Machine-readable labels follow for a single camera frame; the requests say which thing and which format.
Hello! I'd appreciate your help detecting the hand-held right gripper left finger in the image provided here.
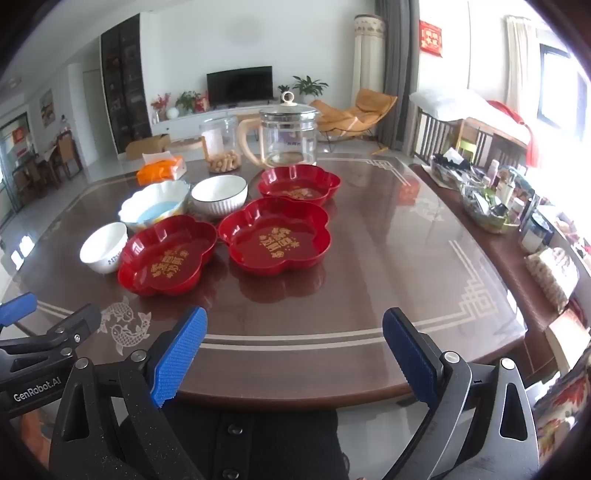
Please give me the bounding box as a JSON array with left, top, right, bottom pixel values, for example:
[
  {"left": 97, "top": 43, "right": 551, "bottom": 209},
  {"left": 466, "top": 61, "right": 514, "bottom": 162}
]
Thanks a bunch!
[{"left": 48, "top": 305, "right": 208, "bottom": 480}]

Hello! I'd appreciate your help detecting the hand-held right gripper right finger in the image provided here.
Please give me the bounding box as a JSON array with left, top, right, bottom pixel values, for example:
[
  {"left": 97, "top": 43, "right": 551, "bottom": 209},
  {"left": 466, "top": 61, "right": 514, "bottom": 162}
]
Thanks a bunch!
[{"left": 382, "top": 307, "right": 541, "bottom": 480}]

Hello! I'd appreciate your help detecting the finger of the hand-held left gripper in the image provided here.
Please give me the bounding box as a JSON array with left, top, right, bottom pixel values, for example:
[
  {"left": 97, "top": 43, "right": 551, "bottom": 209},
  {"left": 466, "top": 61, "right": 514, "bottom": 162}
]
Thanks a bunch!
[
  {"left": 0, "top": 292, "right": 38, "bottom": 326},
  {"left": 0, "top": 303, "right": 102, "bottom": 365}
]

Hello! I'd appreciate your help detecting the small white bowl blue print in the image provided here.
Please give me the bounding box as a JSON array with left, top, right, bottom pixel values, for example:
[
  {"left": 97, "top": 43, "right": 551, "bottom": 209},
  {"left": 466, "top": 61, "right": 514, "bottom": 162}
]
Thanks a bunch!
[{"left": 79, "top": 222, "right": 129, "bottom": 274}]

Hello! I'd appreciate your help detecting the red flower-shaped plate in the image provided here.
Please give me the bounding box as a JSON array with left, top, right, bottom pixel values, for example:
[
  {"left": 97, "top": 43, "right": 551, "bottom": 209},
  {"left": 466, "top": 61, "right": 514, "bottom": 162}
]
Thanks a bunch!
[
  {"left": 117, "top": 215, "right": 219, "bottom": 297},
  {"left": 257, "top": 165, "right": 342, "bottom": 206},
  {"left": 218, "top": 197, "right": 332, "bottom": 277}
]

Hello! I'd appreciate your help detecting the white blue scalloped bowl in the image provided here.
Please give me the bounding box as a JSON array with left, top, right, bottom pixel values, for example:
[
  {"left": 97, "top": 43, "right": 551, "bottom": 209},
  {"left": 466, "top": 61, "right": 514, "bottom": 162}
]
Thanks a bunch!
[{"left": 117, "top": 180, "right": 192, "bottom": 233}]

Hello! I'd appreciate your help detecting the white bowl dark rim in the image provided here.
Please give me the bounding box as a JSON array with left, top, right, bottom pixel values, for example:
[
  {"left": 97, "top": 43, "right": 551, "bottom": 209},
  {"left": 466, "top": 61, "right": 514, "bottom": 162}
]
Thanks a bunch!
[{"left": 191, "top": 175, "right": 249, "bottom": 219}]

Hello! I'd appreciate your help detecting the black buttoned garment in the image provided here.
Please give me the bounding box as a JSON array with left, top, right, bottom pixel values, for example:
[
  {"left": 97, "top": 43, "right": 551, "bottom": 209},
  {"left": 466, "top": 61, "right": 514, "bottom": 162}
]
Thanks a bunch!
[{"left": 161, "top": 406, "right": 352, "bottom": 480}]

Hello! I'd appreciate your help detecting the glass basket of sundries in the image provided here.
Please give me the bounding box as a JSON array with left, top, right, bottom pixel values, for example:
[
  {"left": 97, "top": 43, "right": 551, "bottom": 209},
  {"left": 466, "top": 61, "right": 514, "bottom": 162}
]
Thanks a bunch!
[{"left": 462, "top": 180, "right": 534, "bottom": 234}]

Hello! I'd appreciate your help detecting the bag of nuts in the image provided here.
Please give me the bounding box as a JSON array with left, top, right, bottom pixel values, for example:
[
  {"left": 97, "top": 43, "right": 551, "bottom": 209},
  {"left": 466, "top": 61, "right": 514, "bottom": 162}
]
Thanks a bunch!
[{"left": 525, "top": 247, "right": 580, "bottom": 315}]

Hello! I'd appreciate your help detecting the wooden dining chair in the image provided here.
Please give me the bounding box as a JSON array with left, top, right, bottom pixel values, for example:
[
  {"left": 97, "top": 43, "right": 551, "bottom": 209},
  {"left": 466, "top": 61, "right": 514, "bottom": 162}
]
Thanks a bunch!
[{"left": 46, "top": 129, "right": 84, "bottom": 185}]

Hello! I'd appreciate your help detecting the floral cloth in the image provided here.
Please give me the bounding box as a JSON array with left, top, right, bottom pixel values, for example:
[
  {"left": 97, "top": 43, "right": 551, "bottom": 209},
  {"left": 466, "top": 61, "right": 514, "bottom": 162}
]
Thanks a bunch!
[{"left": 531, "top": 346, "right": 591, "bottom": 480}]

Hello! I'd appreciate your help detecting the dark-lidded jar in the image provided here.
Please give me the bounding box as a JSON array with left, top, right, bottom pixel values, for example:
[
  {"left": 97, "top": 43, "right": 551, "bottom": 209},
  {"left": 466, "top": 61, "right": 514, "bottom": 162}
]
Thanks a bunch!
[{"left": 518, "top": 213, "right": 555, "bottom": 252}]

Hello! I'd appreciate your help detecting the orange tissue pack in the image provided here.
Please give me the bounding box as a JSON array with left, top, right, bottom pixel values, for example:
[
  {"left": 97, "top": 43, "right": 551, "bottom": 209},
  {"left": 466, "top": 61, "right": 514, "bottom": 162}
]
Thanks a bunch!
[{"left": 136, "top": 152, "right": 188, "bottom": 186}]

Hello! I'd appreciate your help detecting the tray of dark sundries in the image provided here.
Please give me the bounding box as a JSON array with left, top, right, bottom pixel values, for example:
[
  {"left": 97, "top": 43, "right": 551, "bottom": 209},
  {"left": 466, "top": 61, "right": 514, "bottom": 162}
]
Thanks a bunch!
[{"left": 428, "top": 150, "right": 483, "bottom": 190}]

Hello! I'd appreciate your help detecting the cardboard box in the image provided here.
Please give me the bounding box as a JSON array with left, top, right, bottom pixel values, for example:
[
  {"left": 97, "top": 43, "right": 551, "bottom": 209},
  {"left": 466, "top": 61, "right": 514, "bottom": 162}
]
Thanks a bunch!
[{"left": 126, "top": 134, "right": 171, "bottom": 161}]

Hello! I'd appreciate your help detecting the clear plastic snack jar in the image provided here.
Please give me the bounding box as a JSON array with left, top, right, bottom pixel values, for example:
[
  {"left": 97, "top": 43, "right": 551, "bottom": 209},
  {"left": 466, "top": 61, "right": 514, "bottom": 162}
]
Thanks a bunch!
[{"left": 199, "top": 117, "right": 243, "bottom": 174}]

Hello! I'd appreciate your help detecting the green stool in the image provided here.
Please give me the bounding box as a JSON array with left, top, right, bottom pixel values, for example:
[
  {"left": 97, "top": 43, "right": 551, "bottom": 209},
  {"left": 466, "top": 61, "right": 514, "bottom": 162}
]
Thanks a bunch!
[{"left": 457, "top": 138, "right": 481, "bottom": 162}]

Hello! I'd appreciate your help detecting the wooden bench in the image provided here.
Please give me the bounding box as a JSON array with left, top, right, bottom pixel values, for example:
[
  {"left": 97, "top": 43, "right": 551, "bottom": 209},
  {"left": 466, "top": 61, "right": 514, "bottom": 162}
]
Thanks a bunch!
[{"left": 409, "top": 106, "right": 532, "bottom": 167}]

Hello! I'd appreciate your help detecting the white television cabinet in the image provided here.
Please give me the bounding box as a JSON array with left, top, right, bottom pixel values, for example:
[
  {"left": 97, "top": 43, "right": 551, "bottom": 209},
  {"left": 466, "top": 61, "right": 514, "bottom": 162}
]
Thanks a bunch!
[{"left": 152, "top": 102, "right": 324, "bottom": 136}]

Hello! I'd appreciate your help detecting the red flower arrangement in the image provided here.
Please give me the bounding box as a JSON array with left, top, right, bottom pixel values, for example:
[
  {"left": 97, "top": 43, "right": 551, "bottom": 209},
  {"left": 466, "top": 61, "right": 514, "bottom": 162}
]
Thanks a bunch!
[{"left": 151, "top": 92, "right": 172, "bottom": 121}]

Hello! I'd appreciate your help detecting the orange lounge chair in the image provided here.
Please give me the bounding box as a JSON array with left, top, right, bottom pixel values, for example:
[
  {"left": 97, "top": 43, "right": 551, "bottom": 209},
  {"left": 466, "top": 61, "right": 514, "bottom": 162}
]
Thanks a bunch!
[{"left": 309, "top": 88, "right": 399, "bottom": 151}]

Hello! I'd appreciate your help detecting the dark display cabinet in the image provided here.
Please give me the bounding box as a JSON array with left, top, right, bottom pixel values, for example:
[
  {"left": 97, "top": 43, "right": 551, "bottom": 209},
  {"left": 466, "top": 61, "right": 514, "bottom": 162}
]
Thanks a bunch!
[{"left": 100, "top": 14, "right": 153, "bottom": 155}]

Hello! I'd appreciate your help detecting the green potted plant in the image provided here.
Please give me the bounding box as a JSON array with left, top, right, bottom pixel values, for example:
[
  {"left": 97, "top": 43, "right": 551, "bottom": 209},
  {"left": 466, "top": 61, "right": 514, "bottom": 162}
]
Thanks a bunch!
[{"left": 174, "top": 91, "right": 201, "bottom": 116}]

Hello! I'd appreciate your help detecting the white pillow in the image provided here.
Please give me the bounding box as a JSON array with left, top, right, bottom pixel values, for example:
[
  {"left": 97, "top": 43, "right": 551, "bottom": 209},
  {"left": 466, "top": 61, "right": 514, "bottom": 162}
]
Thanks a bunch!
[{"left": 410, "top": 89, "right": 490, "bottom": 123}]

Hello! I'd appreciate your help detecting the red cloth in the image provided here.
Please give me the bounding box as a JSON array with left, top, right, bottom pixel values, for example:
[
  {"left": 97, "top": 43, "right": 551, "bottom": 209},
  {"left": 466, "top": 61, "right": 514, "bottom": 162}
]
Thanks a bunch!
[{"left": 487, "top": 99, "right": 539, "bottom": 162}]

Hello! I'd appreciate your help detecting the black television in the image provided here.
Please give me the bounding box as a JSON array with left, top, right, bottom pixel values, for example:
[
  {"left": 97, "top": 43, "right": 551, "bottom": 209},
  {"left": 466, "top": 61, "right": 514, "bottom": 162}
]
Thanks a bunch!
[{"left": 206, "top": 66, "right": 273, "bottom": 108}]

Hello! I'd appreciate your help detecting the large-leaf potted plant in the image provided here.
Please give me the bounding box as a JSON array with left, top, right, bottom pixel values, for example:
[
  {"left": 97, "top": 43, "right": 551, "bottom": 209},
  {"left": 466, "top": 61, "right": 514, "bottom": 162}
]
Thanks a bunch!
[{"left": 292, "top": 75, "right": 329, "bottom": 104}]

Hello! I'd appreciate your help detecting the grey curtain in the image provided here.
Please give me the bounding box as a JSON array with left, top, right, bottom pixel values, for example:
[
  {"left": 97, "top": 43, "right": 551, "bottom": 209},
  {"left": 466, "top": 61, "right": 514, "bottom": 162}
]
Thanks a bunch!
[{"left": 374, "top": 0, "right": 421, "bottom": 151}]

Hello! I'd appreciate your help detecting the covered standing air conditioner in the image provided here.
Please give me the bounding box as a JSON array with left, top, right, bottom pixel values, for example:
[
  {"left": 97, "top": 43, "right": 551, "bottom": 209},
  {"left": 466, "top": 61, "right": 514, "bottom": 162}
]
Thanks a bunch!
[{"left": 351, "top": 14, "right": 386, "bottom": 109}]

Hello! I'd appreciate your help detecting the window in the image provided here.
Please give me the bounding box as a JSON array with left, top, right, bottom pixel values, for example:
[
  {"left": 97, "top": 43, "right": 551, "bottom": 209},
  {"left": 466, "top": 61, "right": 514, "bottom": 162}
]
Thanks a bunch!
[{"left": 538, "top": 41, "right": 591, "bottom": 139}]

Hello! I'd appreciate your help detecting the white curtain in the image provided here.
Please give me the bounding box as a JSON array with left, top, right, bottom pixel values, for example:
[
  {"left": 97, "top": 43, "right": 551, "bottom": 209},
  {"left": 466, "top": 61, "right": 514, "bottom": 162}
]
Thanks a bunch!
[{"left": 504, "top": 15, "right": 539, "bottom": 112}]

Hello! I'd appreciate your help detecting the wall picture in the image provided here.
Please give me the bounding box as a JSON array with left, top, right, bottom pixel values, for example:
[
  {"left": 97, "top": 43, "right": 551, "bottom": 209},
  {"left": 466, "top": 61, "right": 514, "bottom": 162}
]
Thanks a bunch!
[{"left": 39, "top": 89, "right": 56, "bottom": 127}]

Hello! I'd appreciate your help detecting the glass kettle cream handle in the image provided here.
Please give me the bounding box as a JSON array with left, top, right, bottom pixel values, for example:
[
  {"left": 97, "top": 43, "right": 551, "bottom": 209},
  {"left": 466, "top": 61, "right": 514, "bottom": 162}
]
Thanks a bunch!
[{"left": 238, "top": 91, "right": 321, "bottom": 169}]

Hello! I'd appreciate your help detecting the red wall hanging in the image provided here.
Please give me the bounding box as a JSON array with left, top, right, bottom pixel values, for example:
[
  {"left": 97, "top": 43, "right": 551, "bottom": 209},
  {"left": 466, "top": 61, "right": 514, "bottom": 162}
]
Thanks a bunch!
[{"left": 419, "top": 19, "right": 444, "bottom": 58}]

